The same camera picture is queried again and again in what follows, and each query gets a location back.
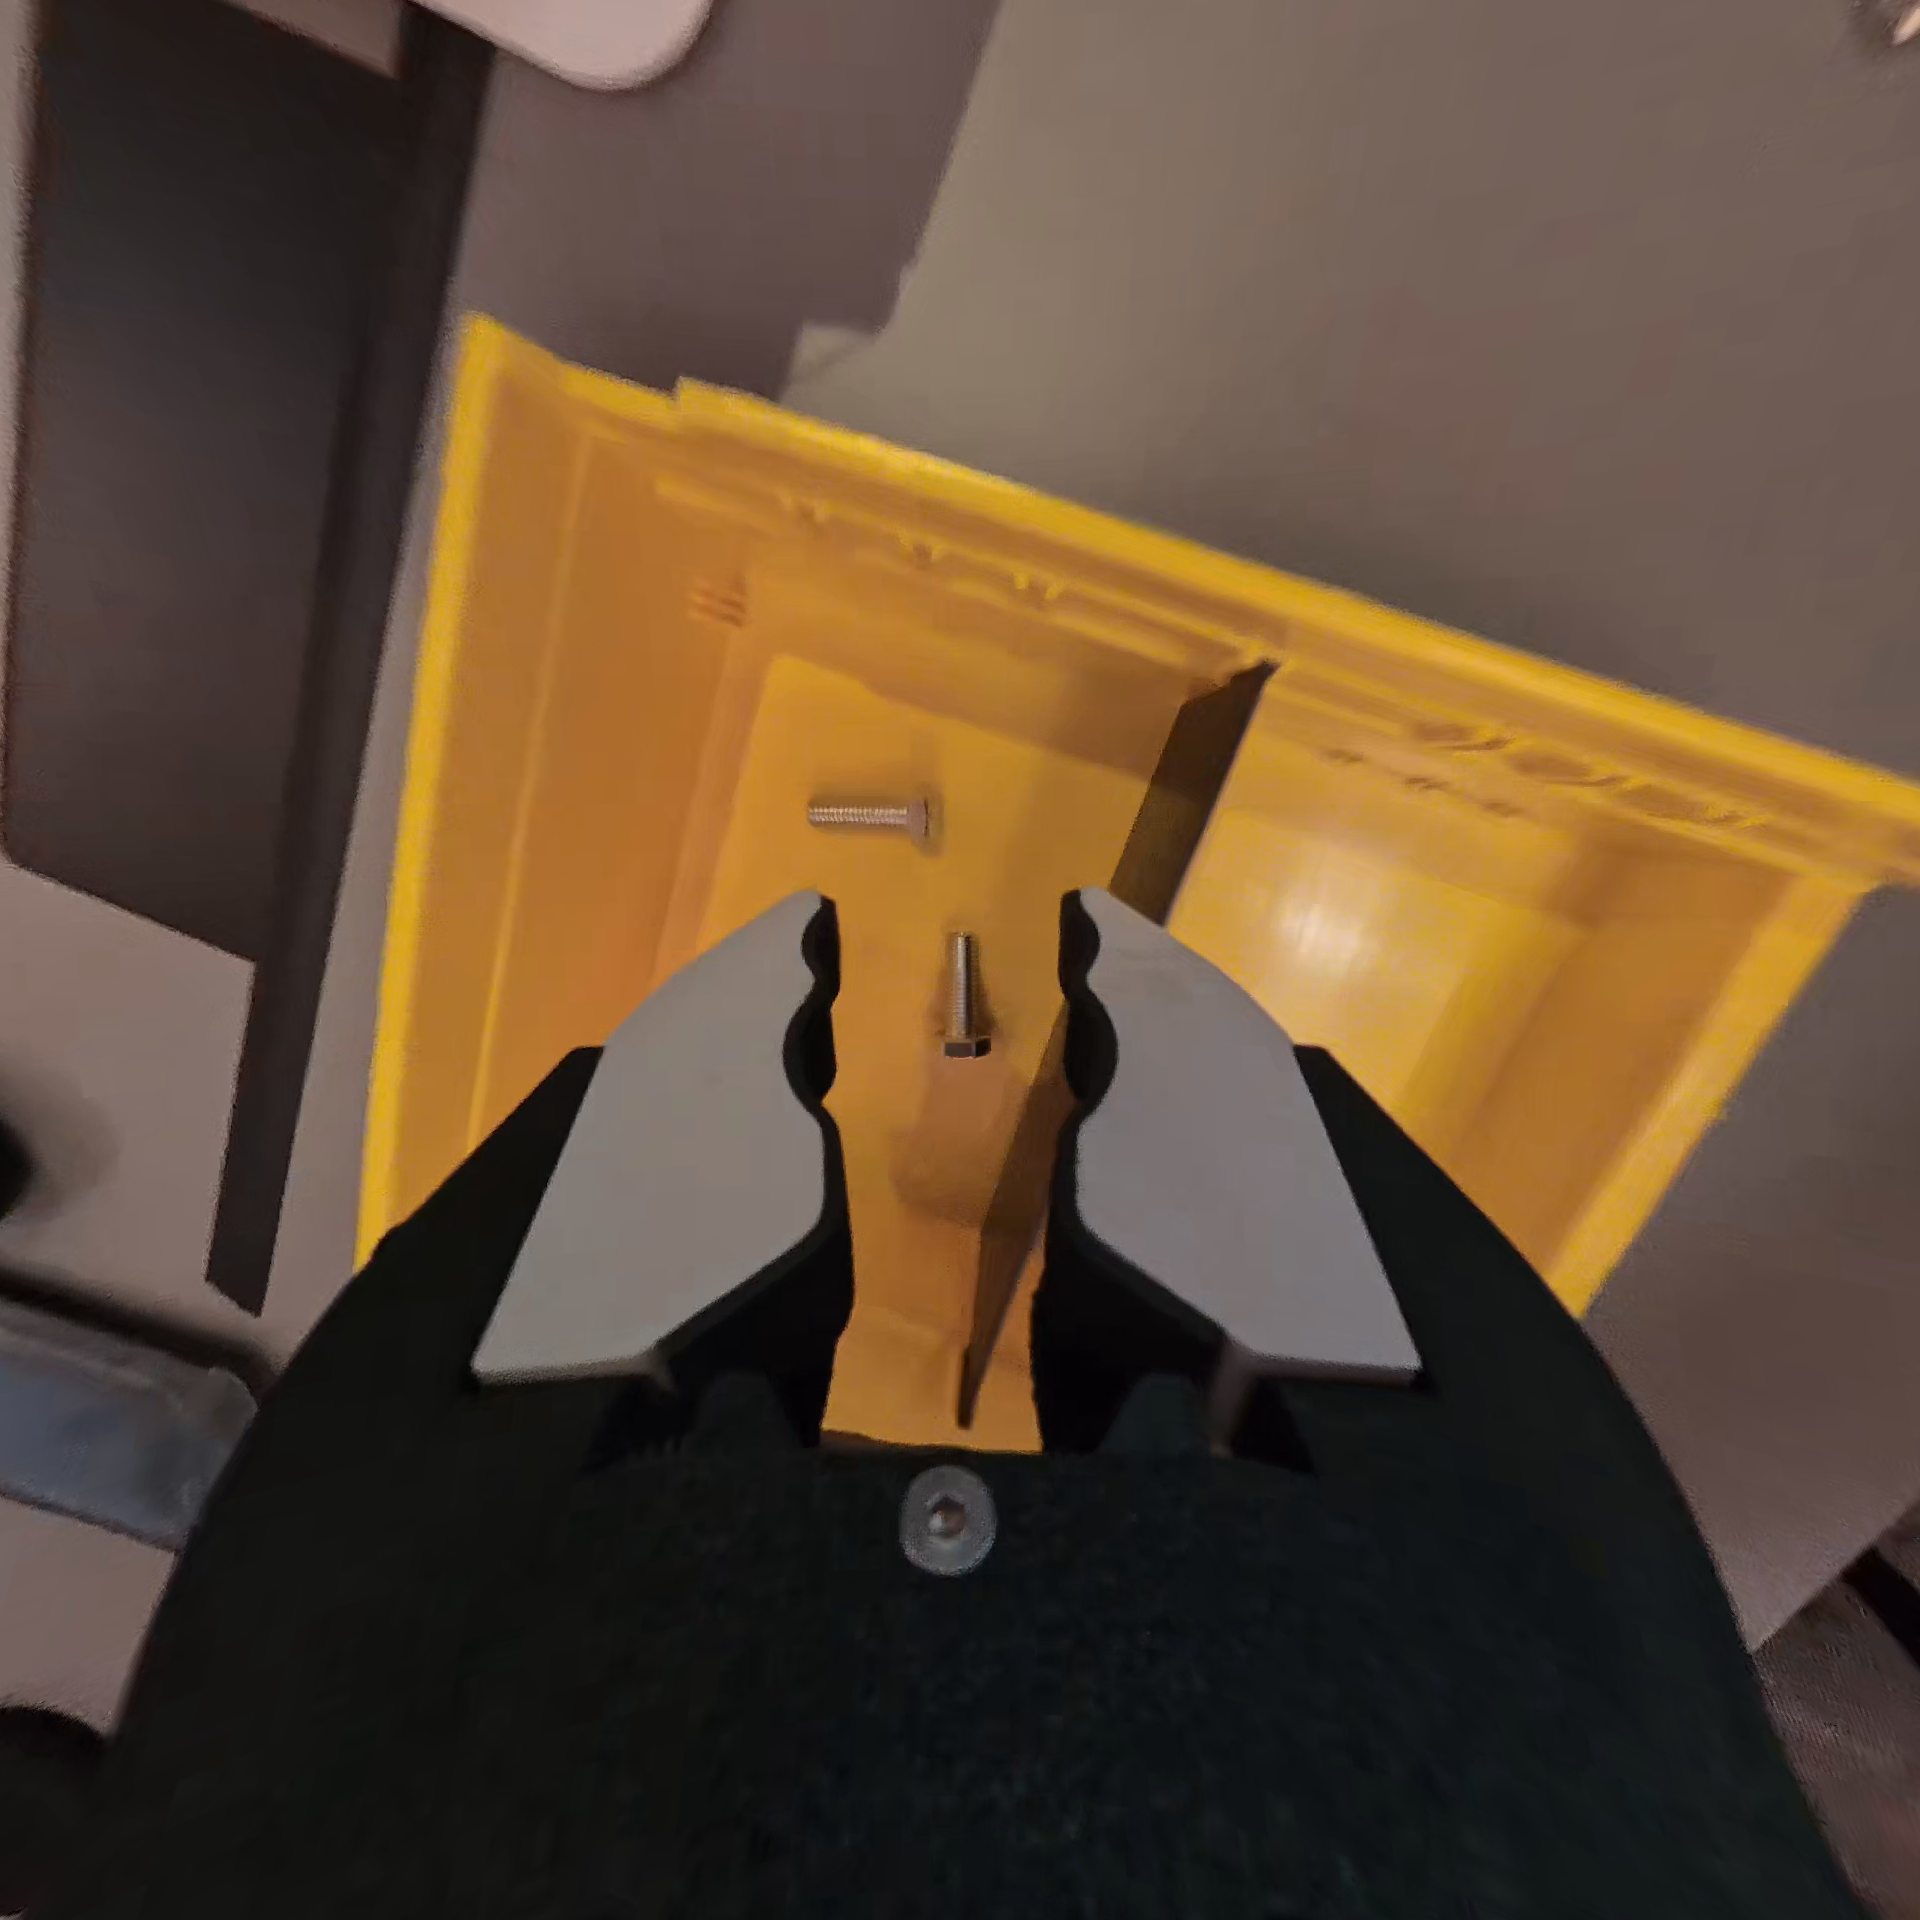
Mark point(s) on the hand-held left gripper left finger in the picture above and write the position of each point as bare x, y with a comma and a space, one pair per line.
661, 1185

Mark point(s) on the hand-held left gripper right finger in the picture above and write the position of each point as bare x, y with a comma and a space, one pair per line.
1244, 1185

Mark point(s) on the steel hex bolt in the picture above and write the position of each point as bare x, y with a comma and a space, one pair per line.
870, 820
962, 991

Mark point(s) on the yellow plastic bin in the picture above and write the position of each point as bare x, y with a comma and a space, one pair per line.
630, 750

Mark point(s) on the dark panel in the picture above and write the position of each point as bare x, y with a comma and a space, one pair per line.
182, 452

